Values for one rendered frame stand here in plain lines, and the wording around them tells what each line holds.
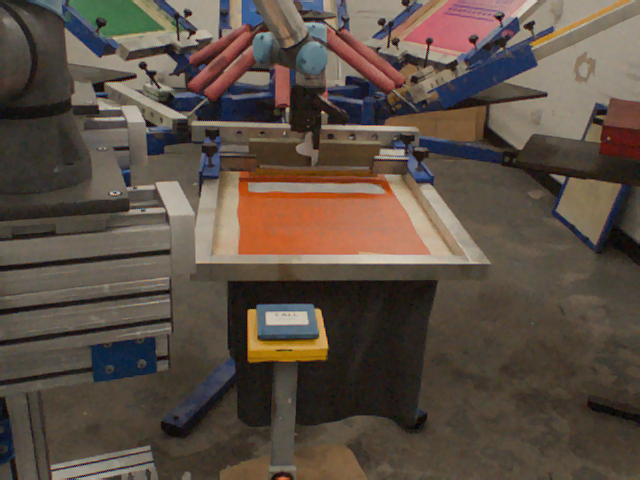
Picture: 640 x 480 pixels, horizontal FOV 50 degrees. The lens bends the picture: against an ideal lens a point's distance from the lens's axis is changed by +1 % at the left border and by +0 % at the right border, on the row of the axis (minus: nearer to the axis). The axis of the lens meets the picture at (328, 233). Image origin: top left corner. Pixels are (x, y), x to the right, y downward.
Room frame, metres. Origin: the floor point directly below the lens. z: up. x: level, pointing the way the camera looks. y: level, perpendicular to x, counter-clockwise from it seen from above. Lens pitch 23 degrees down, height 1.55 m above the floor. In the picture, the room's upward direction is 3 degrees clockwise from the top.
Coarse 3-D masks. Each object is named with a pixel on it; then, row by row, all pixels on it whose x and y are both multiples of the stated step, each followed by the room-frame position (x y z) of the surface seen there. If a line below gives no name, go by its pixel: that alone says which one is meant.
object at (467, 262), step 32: (416, 192) 1.67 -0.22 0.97; (448, 224) 1.41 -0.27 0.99; (224, 256) 1.18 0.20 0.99; (256, 256) 1.19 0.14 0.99; (288, 256) 1.19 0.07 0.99; (320, 256) 1.20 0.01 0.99; (352, 256) 1.21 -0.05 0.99; (384, 256) 1.22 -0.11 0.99; (416, 256) 1.23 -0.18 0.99; (448, 256) 1.24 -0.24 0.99; (480, 256) 1.25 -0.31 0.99
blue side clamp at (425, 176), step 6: (408, 144) 1.98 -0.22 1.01; (396, 150) 1.95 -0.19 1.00; (402, 150) 1.95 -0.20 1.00; (408, 150) 1.95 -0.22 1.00; (408, 156) 1.89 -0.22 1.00; (408, 162) 1.83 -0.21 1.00; (414, 162) 1.84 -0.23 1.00; (408, 168) 1.78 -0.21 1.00; (414, 168) 1.78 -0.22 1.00; (426, 168) 1.76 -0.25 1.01; (414, 174) 1.73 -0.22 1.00; (420, 174) 1.73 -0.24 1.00; (426, 174) 1.73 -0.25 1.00; (432, 174) 1.71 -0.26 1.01; (420, 180) 1.69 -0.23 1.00; (426, 180) 1.70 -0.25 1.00; (432, 180) 1.70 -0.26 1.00; (432, 186) 1.70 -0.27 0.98
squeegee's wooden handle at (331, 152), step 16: (256, 144) 1.75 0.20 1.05; (272, 144) 1.75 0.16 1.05; (288, 144) 1.76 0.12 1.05; (320, 144) 1.77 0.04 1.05; (336, 144) 1.78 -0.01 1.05; (352, 144) 1.79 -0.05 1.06; (368, 144) 1.79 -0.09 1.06; (256, 160) 1.75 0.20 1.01; (272, 160) 1.75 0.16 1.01; (288, 160) 1.76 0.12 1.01; (304, 160) 1.77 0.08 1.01; (320, 160) 1.77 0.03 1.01; (336, 160) 1.78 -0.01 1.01; (352, 160) 1.78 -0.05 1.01; (368, 160) 1.79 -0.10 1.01
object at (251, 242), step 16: (240, 176) 1.76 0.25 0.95; (256, 176) 1.77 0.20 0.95; (272, 176) 1.78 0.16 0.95; (288, 176) 1.78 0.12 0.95; (304, 176) 1.79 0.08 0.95; (240, 192) 1.63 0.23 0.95; (256, 192) 1.64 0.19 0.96; (272, 192) 1.65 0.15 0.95; (288, 192) 1.65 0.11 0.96; (304, 192) 1.66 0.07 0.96; (240, 208) 1.52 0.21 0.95; (256, 208) 1.53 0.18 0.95; (240, 224) 1.42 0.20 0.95; (256, 224) 1.43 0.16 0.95; (240, 240) 1.33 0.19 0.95; (256, 240) 1.34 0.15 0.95; (272, 240) 1.34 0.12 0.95; (288, 240) 1.35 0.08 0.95; (304, 240) 1.35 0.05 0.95; (320, 240) 1.36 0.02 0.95
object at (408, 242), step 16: (384, 176) 1.84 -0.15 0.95; (320, 192) 1.67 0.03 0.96; (336, 192) 1.67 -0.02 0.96; (352, 192) 1.68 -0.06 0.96; (384, 208) 1.58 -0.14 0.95; (400, 208) 1.59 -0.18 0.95; (400, 224) 1.48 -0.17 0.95; (336, 240) 1.37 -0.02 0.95; (352, 240) 1.37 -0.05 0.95; (368, 240) 1.38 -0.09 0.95; (384, 240) 1.38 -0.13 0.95; (400, 240) 1.39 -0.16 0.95; (416, 240) 1.39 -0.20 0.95
